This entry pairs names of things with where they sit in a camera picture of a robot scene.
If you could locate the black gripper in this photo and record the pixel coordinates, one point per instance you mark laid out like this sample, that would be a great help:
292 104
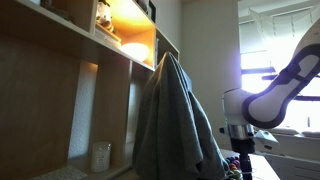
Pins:
242 146

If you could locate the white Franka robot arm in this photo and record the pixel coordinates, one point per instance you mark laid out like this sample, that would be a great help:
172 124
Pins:
270 106

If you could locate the white cabinet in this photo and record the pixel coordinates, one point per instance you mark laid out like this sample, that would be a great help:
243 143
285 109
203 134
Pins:
296 166

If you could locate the long white cushion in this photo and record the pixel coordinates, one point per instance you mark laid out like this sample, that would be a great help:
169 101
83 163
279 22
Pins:
288 131

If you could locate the short white cushion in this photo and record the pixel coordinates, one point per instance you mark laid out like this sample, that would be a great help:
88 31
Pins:
311 134

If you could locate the grey knitted cardigan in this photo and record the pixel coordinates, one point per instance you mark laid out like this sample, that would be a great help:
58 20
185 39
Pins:
173 126

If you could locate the dark horizontal bar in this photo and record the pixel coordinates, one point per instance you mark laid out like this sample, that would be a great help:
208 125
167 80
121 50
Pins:
258 70

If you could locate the white bowl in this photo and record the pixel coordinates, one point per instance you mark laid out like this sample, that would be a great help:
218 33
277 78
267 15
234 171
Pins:
135 51

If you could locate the white keyboard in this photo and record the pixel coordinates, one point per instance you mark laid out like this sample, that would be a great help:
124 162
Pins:
63 173

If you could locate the stack of books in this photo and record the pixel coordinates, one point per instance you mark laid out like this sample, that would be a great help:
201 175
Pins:
108 36

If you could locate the plush toy figure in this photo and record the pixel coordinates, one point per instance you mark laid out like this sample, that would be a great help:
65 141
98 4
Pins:
104 15

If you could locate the wooden shelf unit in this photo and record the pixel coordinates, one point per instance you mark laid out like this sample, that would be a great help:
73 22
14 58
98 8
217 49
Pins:
50 83

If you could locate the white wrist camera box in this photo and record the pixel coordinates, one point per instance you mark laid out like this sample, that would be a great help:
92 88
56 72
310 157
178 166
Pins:
266 140

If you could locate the black picture frame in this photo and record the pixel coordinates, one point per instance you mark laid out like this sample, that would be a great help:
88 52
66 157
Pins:
152 11

